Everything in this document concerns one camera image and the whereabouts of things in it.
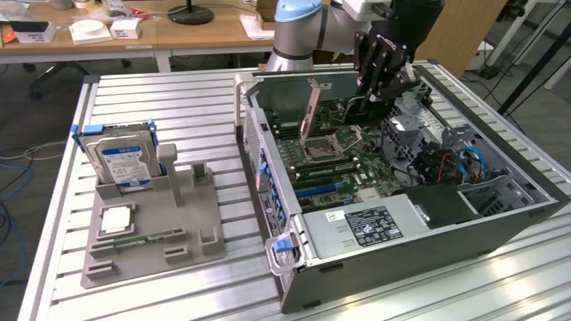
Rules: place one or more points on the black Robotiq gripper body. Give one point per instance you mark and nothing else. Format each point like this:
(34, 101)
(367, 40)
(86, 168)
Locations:
(415, 23)

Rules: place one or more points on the graphics card with metal bracket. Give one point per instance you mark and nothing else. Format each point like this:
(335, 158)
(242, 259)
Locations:
(330, 110)

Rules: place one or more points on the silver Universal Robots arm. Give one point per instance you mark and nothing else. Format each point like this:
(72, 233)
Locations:
(303, 36)

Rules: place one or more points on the wooden cabinet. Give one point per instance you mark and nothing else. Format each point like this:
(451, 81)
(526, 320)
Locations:
(469, 33)

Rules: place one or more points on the perforated metal drive cage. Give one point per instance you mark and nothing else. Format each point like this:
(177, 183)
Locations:
(402, 148)

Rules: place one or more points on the metal socket cover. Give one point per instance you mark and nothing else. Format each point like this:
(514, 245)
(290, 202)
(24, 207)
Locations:
(350, 137)

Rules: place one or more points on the black power adapter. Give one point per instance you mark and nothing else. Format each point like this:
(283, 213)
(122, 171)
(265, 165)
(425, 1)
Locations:
(490, 73)

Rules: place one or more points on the green motherboard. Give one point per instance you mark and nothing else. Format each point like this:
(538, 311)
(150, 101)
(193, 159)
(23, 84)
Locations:
(370, 167)

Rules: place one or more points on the black RAM slot bank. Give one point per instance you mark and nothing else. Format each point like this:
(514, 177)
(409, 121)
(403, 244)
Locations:
(287, 132)

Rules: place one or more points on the stack of white papers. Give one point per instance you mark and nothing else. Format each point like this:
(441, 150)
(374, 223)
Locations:
(259, 31)

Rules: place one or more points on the CPU socket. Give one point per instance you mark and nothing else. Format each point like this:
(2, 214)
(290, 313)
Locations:
(321, 150)

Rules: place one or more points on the brown cardboard box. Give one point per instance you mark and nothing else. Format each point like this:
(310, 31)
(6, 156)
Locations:
(266, 8)

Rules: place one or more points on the black slanted pole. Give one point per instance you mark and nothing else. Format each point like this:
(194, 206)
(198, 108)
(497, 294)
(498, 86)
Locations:
(537, 68)

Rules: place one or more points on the installed black RAM stick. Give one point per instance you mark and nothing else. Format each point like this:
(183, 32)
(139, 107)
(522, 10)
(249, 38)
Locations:
(326, 168)

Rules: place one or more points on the silver chipset heatsink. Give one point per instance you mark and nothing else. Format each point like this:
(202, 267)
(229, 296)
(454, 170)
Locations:
(370, 194)

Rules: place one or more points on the grey metal disk bay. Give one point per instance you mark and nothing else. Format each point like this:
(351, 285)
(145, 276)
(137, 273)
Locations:
(499, 197)

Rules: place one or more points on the black round lamp base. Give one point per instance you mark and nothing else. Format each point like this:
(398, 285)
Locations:
(190, 16)

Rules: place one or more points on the grey power supply unit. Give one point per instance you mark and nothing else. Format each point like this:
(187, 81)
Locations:
(330, 234)

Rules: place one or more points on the open black PC case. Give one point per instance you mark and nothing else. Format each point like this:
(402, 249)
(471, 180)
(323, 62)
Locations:
(402, 261)

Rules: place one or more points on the small white labelled box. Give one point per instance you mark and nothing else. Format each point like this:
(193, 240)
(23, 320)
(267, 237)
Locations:
(127, 30)

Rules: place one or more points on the clear plastic bag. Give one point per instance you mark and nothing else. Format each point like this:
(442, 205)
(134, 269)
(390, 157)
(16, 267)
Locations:
(116, 7)

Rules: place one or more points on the hard disk in blue caddy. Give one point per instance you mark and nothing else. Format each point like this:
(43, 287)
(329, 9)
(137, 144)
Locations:
(123, 165)

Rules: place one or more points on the white square dish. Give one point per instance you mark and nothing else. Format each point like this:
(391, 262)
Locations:
(91, 31)

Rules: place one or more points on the grey plastic parts rack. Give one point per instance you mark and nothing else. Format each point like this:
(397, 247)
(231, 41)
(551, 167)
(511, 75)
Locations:
(157, 217)

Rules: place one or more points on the wooden office desk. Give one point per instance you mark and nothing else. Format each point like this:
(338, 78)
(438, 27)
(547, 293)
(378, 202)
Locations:
(58, 47)

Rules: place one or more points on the black office chair base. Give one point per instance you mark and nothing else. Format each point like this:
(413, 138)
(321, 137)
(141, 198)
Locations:
(54, 72)

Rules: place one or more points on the grey cup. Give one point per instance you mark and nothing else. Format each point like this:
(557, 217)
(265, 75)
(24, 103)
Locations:
(60, 4)

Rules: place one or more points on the silver CPU chip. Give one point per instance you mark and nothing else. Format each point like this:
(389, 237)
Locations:
(116, 220)

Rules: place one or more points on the green RAM stick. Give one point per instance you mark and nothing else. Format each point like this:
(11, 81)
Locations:
(137, 241)

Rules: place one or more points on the white box with black top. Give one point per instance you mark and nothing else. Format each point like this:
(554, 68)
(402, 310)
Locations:
(34, 35)

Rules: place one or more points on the orange packet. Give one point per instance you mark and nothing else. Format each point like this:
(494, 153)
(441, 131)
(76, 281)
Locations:
(7, 35)

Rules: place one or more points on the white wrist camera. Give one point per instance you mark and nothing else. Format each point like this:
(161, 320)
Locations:
(363, 8)

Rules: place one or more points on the white table frame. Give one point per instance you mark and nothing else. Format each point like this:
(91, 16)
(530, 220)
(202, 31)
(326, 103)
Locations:
(513, 30)

